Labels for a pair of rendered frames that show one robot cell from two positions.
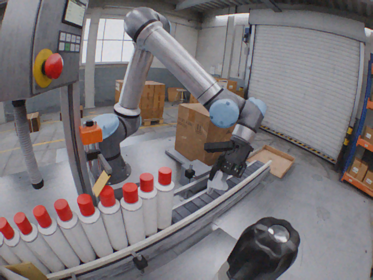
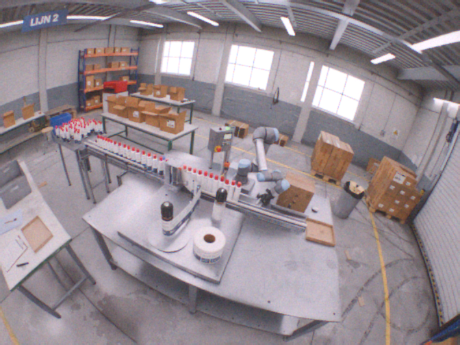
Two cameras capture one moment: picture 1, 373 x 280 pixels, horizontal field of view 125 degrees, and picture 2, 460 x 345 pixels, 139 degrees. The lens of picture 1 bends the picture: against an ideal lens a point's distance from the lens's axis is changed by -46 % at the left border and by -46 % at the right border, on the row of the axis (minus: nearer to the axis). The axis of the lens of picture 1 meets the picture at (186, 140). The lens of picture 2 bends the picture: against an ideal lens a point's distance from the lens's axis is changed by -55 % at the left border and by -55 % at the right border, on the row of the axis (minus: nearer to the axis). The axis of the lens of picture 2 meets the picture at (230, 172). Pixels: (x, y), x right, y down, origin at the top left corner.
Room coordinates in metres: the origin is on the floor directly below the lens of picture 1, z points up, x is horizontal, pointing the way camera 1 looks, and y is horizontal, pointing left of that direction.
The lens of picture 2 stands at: (-0.47, -1.02, 1.98)
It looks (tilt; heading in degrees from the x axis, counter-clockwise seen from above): 31 degrees down; 56
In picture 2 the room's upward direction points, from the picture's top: 12 degrees clockwise
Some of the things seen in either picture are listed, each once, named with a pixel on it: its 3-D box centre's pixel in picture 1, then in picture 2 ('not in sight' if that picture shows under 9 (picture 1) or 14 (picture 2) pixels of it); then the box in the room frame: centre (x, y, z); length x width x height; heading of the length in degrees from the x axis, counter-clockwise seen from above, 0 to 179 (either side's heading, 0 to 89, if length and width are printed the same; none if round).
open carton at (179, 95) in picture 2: not in sight; (176, 94); (0.85, 4.57, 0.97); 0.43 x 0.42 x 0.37; 35
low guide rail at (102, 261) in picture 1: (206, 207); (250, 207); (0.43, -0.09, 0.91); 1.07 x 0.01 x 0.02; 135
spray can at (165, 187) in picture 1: (163, 200); (237, 192); (0.36, 0.04, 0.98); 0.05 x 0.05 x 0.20
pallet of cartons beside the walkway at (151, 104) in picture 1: (137, 100); (330, 155); (4.03, 1.25, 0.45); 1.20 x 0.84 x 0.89; 40
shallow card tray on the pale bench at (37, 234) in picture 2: not in sight; (35, 233); (-1.47, 0.08, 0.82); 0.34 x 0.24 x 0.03; 134
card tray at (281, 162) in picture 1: (272, 159); (320, 231); (0.95, -0.57, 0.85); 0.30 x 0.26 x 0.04; 135
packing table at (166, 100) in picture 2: not in sight; (159, 108); (0.45, 5.05, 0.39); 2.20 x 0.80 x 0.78; 128
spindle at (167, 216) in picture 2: not in sight; (167, 220); (-0.30, -0.16, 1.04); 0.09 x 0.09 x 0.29
